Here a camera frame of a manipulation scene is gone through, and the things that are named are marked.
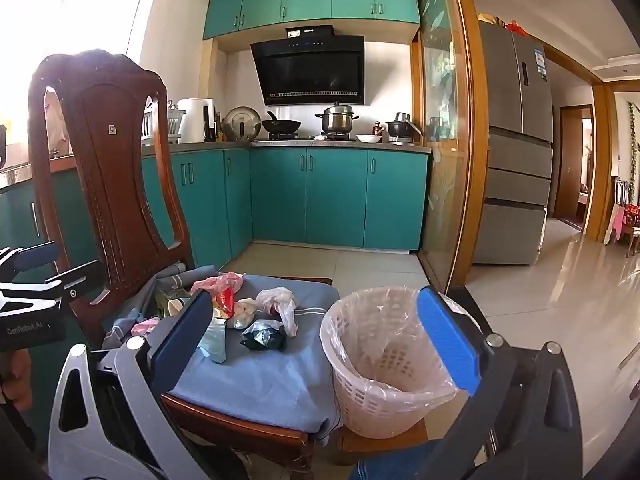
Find brown interior door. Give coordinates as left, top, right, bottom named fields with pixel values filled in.
left=552, top=105, right=594, bottom=221

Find grey stone countertop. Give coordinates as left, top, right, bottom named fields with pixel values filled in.
left=140, top=137, right=433, bottom=155

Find blue striped cloth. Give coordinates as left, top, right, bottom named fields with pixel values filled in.
left=102, top=262, right=346, bottom=446

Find pink wrapper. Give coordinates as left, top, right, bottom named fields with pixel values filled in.
left=131, top=316, right=162, bottom=337

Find black wok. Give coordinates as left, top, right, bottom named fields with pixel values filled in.
left=261, top=111, right=303, bottom=136

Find kitchen window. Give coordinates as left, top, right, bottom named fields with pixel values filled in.
left=0, top=0, right=153, bottom=168

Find light blue cloth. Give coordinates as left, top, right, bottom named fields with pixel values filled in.
left=116, top=307, right=147, bottom=333

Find green vine garland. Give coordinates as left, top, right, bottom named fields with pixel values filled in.
left=627, top=102, right=640, bottom=187

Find teal base cabinets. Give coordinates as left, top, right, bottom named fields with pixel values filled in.
left=0, top=142, right=431, bottom=281

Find brown wooden stool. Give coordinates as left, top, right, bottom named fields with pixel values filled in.
left=330, top=417, right=430, bottom=466

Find white kitchen appliance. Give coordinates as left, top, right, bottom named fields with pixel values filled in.
left=176, top=98, right=216, bottom=144

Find dark foil wrapper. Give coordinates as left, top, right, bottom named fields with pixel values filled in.
left=241, top=320, right=289, bottom=352

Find red snack wrapper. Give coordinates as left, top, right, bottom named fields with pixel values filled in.
left=214, top=287, right=237, bottom=319

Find clear plastic bin liner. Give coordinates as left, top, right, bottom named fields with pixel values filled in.
left=320, top=287, right=482, bottom=411

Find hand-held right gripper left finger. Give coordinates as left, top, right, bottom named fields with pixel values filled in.
left=47, top=290, right=217, bottom=480

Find person's denim trouser leg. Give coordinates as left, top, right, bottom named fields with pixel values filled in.
left=357, top=439, right=437, bottom=480

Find pink plastic waste basket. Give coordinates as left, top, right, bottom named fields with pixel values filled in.
left=320, top=287, right=483, bottom=438

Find person's left hand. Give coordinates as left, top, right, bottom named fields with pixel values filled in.
left=0, top=349, right=34, bottom=412

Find wood framed glass door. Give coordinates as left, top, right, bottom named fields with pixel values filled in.
left=410, top=0, right=488, bottom=293

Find white tissue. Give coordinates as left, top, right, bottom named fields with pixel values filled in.
left=227, top=298, right=261, bottom=330

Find wooden archway frame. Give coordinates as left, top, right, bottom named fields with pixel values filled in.
left=542, top=42, right=617, bottom=243

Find round steel pot lid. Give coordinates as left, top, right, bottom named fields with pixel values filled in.
left=222, top=106, right=262, bottom=142

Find dark pot with lid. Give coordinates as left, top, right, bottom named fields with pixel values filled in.
left=386, top=112, right=423, bottom=140

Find gas stove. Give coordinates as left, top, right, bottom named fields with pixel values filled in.
left=262, top=131, right=356, bottom=141

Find black range hood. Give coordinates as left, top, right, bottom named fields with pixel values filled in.
left=250, top=25, right=366, bottom=107

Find steel pot with lid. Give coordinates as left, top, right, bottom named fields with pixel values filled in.
left=315, top=101, right=360, bottom=136

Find white dish rack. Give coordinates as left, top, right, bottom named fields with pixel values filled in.
left=141, top=102, right=183, bottom=145

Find pink plastic bag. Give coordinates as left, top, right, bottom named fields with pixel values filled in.
left=190, top=272, right=247, bottom=307

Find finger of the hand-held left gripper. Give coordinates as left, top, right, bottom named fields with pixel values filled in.
left=0, top=258, right=110, bottom=317
left=0, top=241, right=62, bottom=282

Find white plastic bag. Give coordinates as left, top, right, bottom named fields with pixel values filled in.
left=256, top=286, right=300, bottom=337

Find pale teal packet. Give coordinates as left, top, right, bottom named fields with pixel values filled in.
left=197, top=319, right=229, bottom=364

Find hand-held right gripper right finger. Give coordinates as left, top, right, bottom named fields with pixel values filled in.
left=417, top=286, right=584, bottom=480

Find pink garment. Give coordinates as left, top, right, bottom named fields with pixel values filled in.
left=611, top=204, right=632, bottom=244

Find carved wooden chair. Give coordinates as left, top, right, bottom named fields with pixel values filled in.
left=27, top=49, right=335, bottom=478

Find silver refrigerator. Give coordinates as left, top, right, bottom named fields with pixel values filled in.
left=472, top=22, right=555, bottom=266

